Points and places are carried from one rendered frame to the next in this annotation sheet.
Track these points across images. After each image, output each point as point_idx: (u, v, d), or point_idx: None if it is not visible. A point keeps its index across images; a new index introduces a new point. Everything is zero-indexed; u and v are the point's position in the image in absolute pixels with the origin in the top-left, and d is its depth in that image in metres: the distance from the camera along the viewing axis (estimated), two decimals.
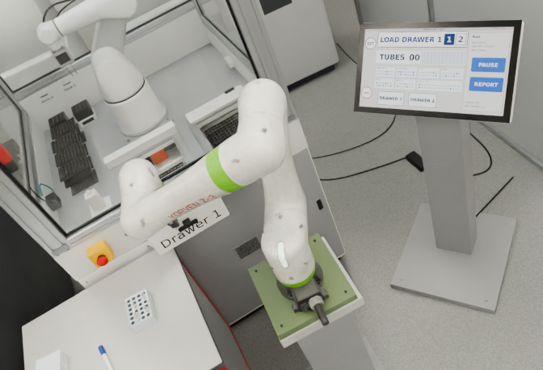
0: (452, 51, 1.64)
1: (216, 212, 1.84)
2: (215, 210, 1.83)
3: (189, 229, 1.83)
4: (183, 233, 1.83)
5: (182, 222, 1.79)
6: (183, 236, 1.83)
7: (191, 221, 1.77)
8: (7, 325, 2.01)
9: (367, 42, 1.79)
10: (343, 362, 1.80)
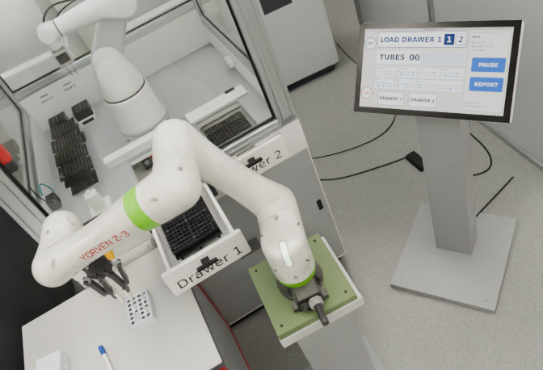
0: (452, 51, 1.64)
1: (237, 250, 1.69)
2: (236, 247, 1.68)
3: (208, 267, 1.67)
4: (201, 272, 1.67)
5: (200, 261, 1.63)
6: (201, 275, 1.68)
7: (211, 261, 1.62)
8: (7, 325, 2.01)
9: (367, 42, 1.79)
10: (343, 362, 1.80)
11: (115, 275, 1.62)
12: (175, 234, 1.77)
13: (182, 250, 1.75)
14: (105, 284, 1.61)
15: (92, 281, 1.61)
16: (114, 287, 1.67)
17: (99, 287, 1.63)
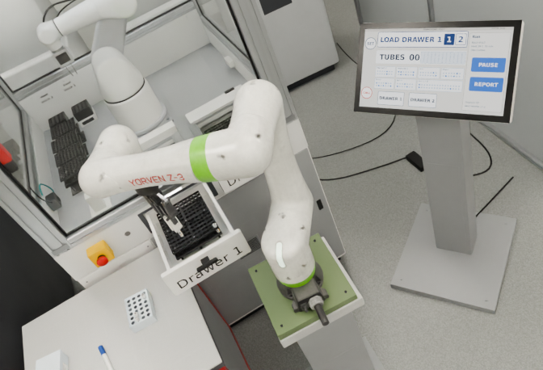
0: (452, 51, 1.64)
1: (237, 250, 1.69)
2: (236, 247, 1.68)
3: (208, 267, 1.67)
4: (201, 272, 1.67)
5: (200, 261, 1.63)
6: (201, 275, 1.68)
7: (211, 261, 1.62)
8: (7, 325, 2.01)
9: (367, 42, 1.79)
10: (343, 362, 1.80)
11: (162, 206, 1.58)
12: (175, 234, 1.77)
13: (182, 250, 1.75)
14: (155, 206, 1.60)
15: None
16: None
17: None
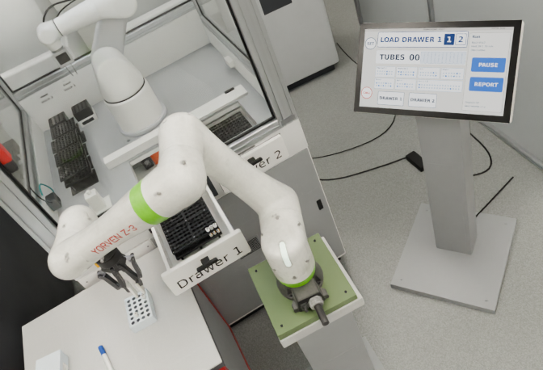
0: (452, 51, 1.64)
1: (237, 250, 1.69)
2: (236, 247, 1.68)
3: (208, 267, 1.67)
4: (201, 272, 1.67)
5: (200, 261, 1.63)
6: (201, 275, 1.68)
7: (211, 261, 1.62)
8: (7, 325, 2.01)
9: (367, 42, 1.79)
10: (343, 362, 1.80)
11: (128, 269, 1.65)
12: (175, 234, 1.77)
13: (182, 250, 1.75)
14: (119, 278, 1.65)
15: (106, 275, 1.64)
16: (127, 280, 1.70)
17: (113, 280, 1.66)
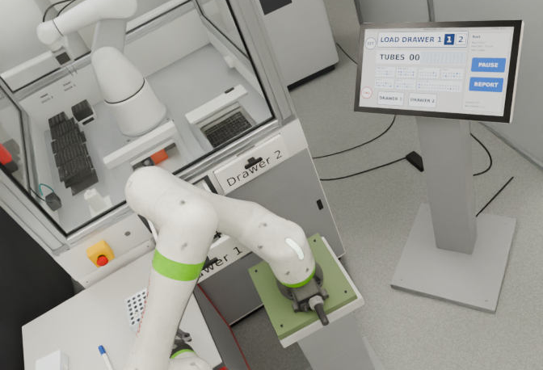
0: (452, 51, 1.64)
1: (237, 250, 1.69)
2: (236, 247, 1.68)
3: (208, 267, 1.67)
4: (201, 272, 1.67)
5: None
6: (201, 275, 1.68)
7: (211, 261, 1.62)
8: (7, 325, 2.01)
9: (367, 42, 1.79)
10: (343, 362, 1.80)
11: None
12: None
13: None
14: None
15: (183, 338, 1.53)
16: None
17: (177, 334, 1.56)
